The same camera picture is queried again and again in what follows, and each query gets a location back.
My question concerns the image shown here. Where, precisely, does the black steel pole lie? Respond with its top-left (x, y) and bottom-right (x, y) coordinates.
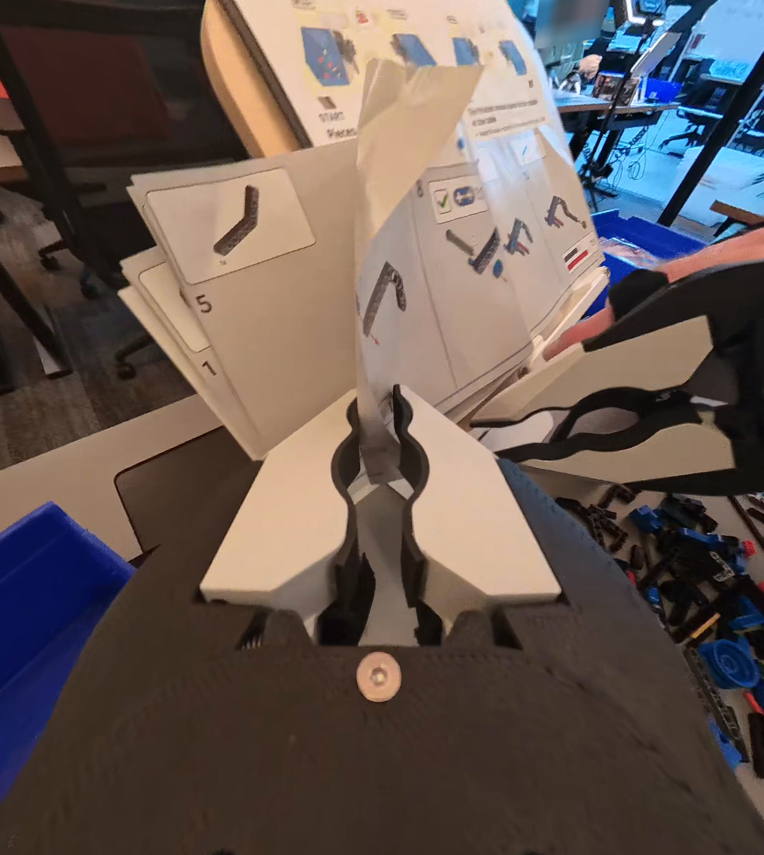
top-left (656, 0), bottom-right (764, 228)

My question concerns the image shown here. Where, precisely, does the pile of loose building parts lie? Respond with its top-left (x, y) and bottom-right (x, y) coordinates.
top-left (556, 484), bottom-right (764, 782)

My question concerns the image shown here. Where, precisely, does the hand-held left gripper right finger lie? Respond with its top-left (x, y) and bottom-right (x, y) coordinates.
top-left (392, 384), bottom-right (563, 639)

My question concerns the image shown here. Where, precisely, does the blue plastic bin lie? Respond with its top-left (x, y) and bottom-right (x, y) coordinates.
top-left (585, 210), bottom-right (707, 315)
top-left (0, 501), bottom-right (136, 852)

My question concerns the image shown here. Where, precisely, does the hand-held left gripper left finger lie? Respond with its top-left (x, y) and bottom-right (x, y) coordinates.
top-left (199, 389), bottom-right (363, 635)

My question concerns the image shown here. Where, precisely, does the grey desk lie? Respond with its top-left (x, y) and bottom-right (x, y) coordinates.
top-left (0, 394), bottom-right (764, 855)

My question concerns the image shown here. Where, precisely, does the background work table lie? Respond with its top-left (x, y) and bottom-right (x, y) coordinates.
top-left (556, 94), bottom-right (680, 131)
top-left (712, 197), bottom-right (764, 235)

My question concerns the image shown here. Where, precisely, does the long black axle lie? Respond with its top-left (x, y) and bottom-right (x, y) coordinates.
top-left (729, 494), bottom-right (764, 561)

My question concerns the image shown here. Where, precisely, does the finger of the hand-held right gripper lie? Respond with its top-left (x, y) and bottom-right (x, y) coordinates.
top-left (499, 404), bottom-right (738, 492)
top-left (472, 315), bottom-right (717, 428)

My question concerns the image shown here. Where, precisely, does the black office chair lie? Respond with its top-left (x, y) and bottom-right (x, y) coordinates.
top-left (0, 0), bottom-right (249, 375)

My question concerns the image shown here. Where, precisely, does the instruction booklet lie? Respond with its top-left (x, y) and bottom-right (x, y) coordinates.
top-left (118, 0), bottom-right (610, 489)

